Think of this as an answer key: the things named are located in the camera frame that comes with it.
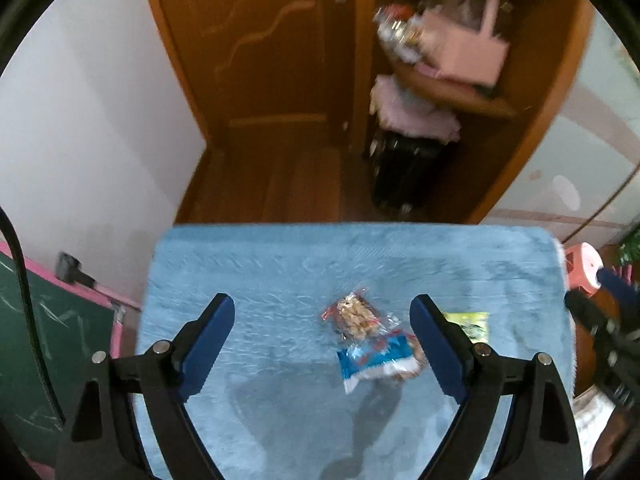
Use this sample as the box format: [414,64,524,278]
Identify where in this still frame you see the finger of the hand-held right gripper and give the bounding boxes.
[594,266,640,311]
[564,290,628,343]

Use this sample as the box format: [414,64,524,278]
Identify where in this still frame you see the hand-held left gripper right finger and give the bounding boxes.
[409,294,585,480]

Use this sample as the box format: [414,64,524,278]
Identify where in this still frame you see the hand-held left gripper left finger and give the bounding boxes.
[55,292,236,480]

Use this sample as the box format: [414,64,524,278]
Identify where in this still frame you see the blue foil snack packet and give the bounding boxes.
[336,331,428,395]

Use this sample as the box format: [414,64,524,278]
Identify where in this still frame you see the clear nut bar packet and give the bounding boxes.
[320,287,401,342]

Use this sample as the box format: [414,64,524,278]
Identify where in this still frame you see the green plant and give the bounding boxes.
[617,225,640,268]

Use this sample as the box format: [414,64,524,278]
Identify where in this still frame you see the green snack packet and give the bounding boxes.
[442,311,490,345]

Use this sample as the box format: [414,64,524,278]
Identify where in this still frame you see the pink plastic stool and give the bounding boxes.
[564,241,606,295]

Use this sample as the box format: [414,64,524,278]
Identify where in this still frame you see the striped white cloth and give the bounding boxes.
[572,385,626,466]

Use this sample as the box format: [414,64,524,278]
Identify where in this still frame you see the blue towel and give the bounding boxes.
[134,222,581,480]

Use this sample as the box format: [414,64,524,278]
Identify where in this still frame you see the black clip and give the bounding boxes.
[56,251,96,288]

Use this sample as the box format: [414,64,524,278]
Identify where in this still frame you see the black suitcase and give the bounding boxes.
[367,127,446,213]

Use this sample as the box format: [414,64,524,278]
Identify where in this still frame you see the wooden shelf cabinet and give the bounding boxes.
[350,0,596,226]

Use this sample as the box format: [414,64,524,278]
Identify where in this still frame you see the pink cloth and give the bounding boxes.
[369,75,462,143]

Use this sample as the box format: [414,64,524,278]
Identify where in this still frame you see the pink bag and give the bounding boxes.
[420,0,511,86]

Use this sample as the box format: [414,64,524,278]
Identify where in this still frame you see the wooden door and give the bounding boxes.
[137,0,371,161]

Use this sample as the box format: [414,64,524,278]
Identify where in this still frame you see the pile of shiny packets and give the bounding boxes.
[374,2,431,66]

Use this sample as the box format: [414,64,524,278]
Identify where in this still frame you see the green chalkboard with pink frame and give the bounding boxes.
[0,240,143,471]

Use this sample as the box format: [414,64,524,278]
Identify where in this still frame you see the black cable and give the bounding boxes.
[0,207,66,431]

